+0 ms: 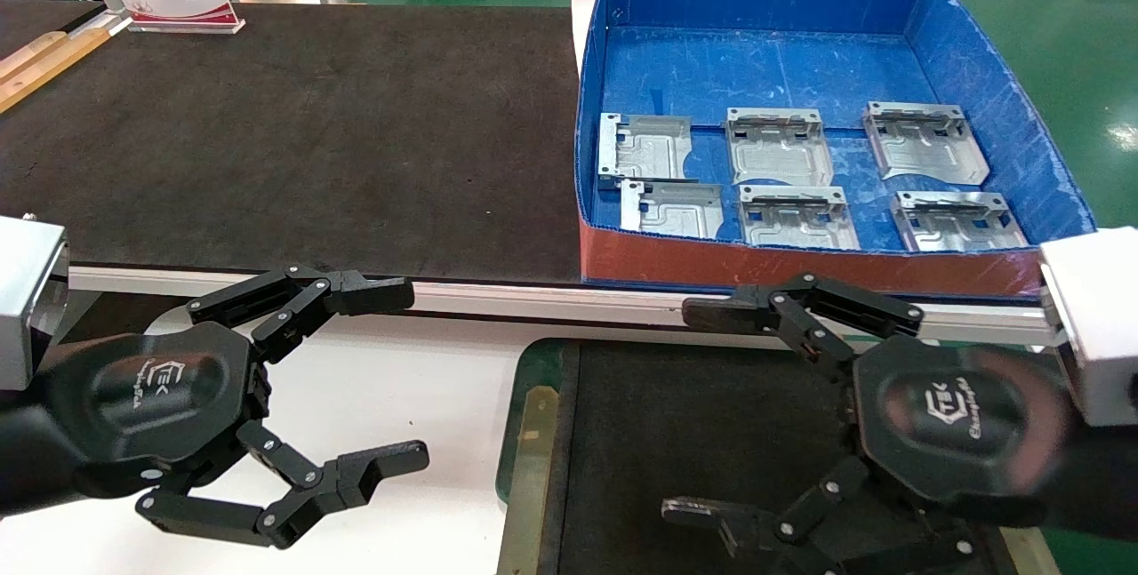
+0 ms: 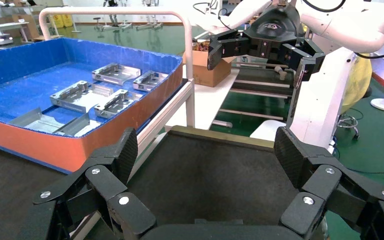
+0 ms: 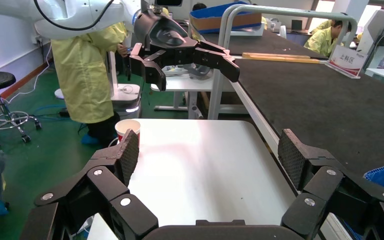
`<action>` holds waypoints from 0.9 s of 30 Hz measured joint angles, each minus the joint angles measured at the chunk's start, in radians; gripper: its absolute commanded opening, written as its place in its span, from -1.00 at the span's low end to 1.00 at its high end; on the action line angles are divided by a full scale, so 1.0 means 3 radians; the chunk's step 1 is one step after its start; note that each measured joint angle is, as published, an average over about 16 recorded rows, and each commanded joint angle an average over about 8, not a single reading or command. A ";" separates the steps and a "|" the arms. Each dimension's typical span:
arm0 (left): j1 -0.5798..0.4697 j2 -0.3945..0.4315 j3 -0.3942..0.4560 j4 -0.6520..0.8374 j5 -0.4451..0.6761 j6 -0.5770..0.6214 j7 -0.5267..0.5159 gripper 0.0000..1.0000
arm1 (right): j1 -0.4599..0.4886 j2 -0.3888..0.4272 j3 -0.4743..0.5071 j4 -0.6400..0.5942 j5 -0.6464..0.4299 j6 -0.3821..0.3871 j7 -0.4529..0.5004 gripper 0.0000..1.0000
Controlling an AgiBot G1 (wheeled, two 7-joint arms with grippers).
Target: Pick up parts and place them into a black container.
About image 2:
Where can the white metal table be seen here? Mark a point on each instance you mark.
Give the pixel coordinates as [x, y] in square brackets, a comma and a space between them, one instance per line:
[3, 26]

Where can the silver sheet metal bracket part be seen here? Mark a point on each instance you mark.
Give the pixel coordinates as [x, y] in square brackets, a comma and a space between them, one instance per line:
[149, 81]
[116, 74]
[72, 125]
[79, 97]
[116, 104]
[26, 119]

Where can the white robot torso column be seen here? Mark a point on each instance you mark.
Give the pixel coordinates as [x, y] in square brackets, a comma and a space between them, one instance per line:
[318, 99]

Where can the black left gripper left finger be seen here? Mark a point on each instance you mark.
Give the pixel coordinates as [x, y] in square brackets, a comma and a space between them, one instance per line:
[106, 180]

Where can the brown cardboard box stack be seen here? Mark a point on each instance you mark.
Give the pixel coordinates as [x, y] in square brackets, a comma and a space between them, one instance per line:
[29, 30]

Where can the metal floor stand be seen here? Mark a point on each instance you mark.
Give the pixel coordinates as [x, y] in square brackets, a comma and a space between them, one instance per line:
[149, 24]
[112, 24]

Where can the chrome wheeled stool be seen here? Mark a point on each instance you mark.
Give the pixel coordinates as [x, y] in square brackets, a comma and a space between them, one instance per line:
[348, 123]

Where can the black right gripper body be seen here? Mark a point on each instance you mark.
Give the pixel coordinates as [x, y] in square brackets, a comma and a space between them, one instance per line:
[273, 33]

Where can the yellow caution sign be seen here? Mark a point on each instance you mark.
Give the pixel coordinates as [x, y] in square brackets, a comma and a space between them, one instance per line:
[67, 20]
[58, 20]

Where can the person in yellow gown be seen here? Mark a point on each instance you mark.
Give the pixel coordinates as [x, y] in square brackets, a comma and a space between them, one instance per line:
[357, 82]

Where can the white tube arch frame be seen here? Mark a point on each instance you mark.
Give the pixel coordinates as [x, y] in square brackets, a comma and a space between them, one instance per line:
[188, 49]

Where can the white aluminium table frame rail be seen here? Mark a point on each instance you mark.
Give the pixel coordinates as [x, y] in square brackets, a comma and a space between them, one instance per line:
[165, 109]

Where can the blue and orange plastic tray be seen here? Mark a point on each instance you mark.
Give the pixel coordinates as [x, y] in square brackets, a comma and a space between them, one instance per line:
[19, 96]

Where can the open cardboard box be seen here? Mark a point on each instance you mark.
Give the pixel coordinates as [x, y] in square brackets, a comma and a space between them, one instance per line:
[212, 71]

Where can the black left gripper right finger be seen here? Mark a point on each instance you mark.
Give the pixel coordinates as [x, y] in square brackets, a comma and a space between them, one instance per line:
[321, 182]

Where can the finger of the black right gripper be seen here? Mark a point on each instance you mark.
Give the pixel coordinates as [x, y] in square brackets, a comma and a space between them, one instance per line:
[226, 46]
[308, 58]

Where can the white curved base panel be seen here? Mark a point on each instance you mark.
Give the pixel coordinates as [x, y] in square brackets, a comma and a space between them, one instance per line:
[268, 130]

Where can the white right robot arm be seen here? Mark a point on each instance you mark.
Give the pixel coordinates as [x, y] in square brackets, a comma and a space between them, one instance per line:
[351, 26]

